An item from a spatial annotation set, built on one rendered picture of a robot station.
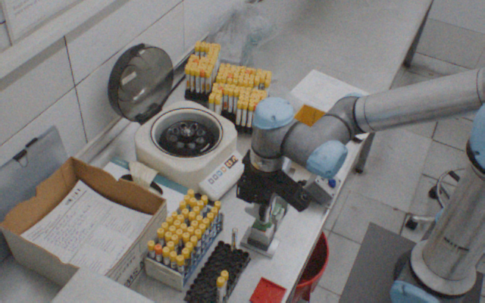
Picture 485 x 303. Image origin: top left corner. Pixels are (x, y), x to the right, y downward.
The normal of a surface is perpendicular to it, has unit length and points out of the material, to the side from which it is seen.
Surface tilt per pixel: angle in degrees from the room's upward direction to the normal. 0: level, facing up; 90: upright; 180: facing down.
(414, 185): 0
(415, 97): 58
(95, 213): 1
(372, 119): 86
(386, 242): 4
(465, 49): 90
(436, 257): 90
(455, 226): 90
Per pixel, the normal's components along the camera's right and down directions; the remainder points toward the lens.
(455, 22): -0.44, 0.60
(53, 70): 0.89, 0.36
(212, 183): 0.40, -0.46
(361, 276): 0.12, -0.69
